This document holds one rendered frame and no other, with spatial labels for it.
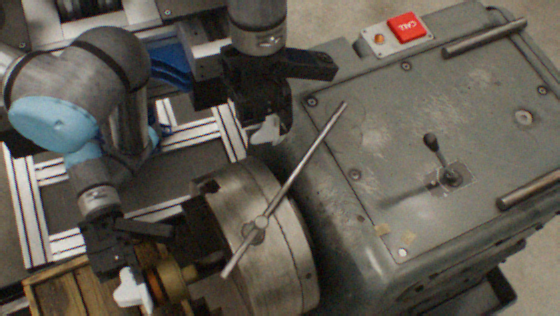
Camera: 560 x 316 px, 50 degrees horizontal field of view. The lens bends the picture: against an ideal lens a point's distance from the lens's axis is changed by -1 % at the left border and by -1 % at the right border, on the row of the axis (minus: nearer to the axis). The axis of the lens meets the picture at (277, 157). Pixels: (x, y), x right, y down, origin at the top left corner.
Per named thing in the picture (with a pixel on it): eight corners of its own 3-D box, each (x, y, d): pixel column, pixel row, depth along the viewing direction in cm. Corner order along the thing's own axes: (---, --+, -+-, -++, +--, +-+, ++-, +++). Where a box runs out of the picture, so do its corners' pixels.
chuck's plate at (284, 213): (238, 180, 134) (257, 132, 104) (298, 312, 127) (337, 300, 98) (224, 186, 133) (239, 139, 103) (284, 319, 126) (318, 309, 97)
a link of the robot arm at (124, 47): (108, -18, 95) (126, 125, 139) (64, 28, 90) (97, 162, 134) (169, 17, 94) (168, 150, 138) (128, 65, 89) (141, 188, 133)
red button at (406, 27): (409, 17, 122) (412, 10, 120) (425, 38, 120) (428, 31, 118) (384, 25, 120) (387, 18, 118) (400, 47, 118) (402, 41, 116)
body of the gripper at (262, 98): (222, 101, 90) (213, 36, 81) (273, 82, 92) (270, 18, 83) (243, 134, 86) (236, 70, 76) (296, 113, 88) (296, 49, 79)
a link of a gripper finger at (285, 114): (269, 123, 93) (266, 81, 86) (279, 119, 93) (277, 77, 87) (282, 143, 90) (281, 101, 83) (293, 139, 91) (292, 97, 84)
